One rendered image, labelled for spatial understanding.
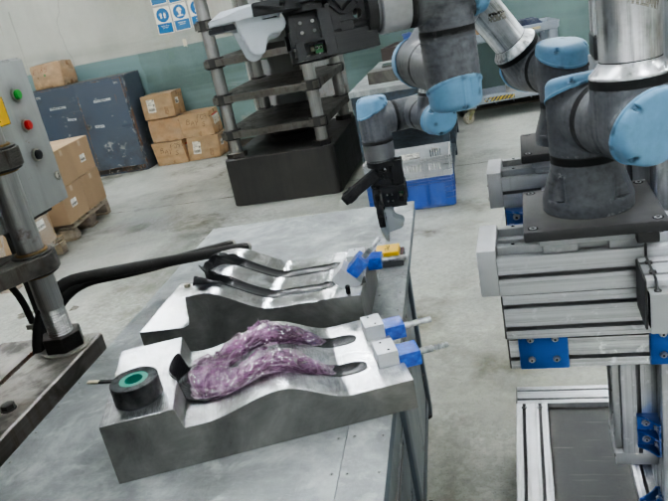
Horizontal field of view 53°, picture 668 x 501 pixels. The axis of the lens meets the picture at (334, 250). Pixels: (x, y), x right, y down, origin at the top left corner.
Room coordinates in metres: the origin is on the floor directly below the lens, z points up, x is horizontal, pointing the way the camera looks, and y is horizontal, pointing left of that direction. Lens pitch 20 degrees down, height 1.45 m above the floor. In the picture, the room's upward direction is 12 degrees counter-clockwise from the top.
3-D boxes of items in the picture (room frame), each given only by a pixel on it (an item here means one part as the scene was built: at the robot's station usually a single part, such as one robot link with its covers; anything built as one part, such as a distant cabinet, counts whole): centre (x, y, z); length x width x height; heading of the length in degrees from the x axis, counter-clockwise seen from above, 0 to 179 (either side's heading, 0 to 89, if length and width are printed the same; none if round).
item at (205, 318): (1.44, 0.18, 0.87); 0.50 x 0.26 x 0.14; 78
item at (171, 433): (1.07, 0.17, 0.86); 0.50 x 0.26 x 0.11; 95
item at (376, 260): (1.43, -0.09, 0.89); 0.13 x 0.05 x 0.05; 77
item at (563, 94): (1.10, -0.45, 1.20); 0.13 x 0.12 x 0.14; 8
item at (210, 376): (1.08, 0.17, 0.90); 0.26 x 0.18 x 0.08; 95
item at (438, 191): (4.66, -0.64, 0.11); 0.61 x 0.41 x 0.22; 75
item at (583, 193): (1.11, -0.45, 1.09); 0.15 x 0.15 x 0.10
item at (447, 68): (0.96, -0.21, 1.33); 0.11 x 0.08 x 0.11; 8
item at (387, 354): (1.05, -0.10, 0.86); 0.13 x 0.05 x 0.05; 95
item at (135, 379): (0.99, 0.36, 0.93); 0.08 x 0.08 x 0.04
